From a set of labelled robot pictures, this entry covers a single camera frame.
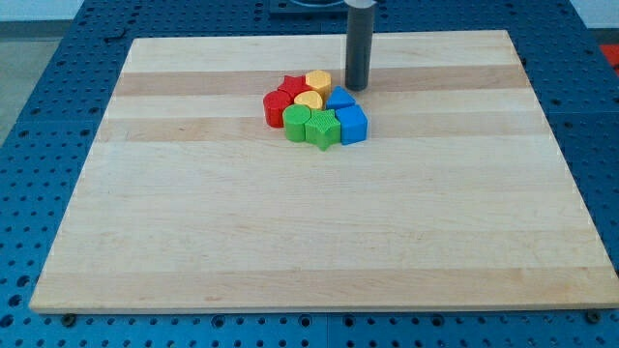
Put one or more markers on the green star block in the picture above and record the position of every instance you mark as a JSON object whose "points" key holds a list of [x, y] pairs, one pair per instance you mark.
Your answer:
{"points": [[323, 128]]}

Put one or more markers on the grey cylindrical pointer tool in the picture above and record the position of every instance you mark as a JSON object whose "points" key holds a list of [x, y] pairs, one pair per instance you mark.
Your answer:
{"points": [[359, 31]]}

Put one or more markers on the blue cube block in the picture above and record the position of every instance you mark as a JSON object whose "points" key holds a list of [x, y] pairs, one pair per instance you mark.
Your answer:
{"points": [[353, 124]]}

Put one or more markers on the red cylinder block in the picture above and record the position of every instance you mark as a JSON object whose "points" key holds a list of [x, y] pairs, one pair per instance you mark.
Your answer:
{"points": [[274, 103]]}

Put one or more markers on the yellow hexagon block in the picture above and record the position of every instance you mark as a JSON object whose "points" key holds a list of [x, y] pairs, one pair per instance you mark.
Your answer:
{"points": [[320, 82]]}

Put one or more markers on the light wooden board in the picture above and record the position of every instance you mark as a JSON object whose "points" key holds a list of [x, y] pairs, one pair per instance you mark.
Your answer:
{"points": [[460, 198]]}

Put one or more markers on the yellow heart block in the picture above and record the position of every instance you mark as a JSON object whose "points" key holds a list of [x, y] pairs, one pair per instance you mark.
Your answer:
{"points": [[311, 99]]}

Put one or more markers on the red star block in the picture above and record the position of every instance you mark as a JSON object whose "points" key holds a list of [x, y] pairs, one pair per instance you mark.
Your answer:
{"points": [[294, 85]]}

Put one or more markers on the blue triangle block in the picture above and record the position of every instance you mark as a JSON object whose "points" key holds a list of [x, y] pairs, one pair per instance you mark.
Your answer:
{"points": [[339, 98]]}

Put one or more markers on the red object at right edge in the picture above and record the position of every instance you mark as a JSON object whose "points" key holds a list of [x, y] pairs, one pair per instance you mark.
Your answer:
{"points": [[611, 54]]}

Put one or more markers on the green cylinder block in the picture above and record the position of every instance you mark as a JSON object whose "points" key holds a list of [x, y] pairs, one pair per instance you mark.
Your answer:
{"points": [[294, 118]]}

